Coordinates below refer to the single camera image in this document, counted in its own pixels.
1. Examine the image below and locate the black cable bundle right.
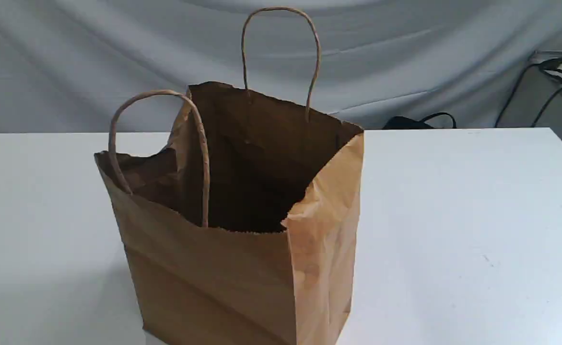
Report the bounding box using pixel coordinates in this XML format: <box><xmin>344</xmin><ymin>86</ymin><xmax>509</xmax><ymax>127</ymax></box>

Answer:
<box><xmin>495</xmin><ymin>54</ymin><xmax>562</xmax><ymax>128</ymax></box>

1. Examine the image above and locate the brown paper bag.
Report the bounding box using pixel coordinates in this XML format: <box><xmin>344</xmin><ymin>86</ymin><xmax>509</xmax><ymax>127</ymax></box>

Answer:
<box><xmin>94</xmin><ymin>7</ymin><xmax>365</xmax><ymax>345</ymax></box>

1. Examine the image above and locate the grey backdrop cloth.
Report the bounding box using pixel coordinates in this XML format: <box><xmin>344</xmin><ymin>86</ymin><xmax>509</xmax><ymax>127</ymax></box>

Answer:
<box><xmin>0</xmin><ymin>0</ymin><xmax>562</xmax><ymax>132</ymax></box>

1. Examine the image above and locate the grey box right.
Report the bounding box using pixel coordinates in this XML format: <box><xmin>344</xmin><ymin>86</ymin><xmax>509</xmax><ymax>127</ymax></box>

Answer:
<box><xmin>494</xmin><ymin>51</ymin><xmax>562</xmax><ymax>140</ymax></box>

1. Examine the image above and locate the black object behind table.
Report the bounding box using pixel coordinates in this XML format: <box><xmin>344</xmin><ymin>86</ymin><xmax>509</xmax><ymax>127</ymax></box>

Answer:
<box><xmin>382</xmin><ymin>112</ymin><xmax>458</xmax><ymax>130</ymax></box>

